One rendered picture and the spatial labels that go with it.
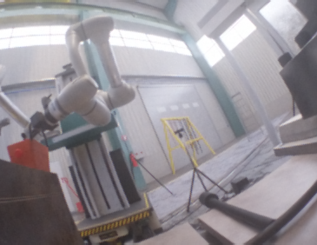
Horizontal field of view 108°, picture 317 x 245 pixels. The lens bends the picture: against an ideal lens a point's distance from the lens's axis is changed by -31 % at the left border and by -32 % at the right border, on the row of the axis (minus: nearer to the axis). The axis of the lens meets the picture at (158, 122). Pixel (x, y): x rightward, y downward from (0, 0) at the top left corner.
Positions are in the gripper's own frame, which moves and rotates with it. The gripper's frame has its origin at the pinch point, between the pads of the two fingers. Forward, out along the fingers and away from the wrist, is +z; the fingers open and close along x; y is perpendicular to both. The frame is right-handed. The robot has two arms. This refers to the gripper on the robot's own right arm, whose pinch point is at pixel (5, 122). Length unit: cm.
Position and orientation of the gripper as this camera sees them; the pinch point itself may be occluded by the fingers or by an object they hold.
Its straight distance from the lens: 93.1
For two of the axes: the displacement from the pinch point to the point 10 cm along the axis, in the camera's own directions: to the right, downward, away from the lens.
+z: 8.9, -2.9, 3.5
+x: -2.4, 3.4, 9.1
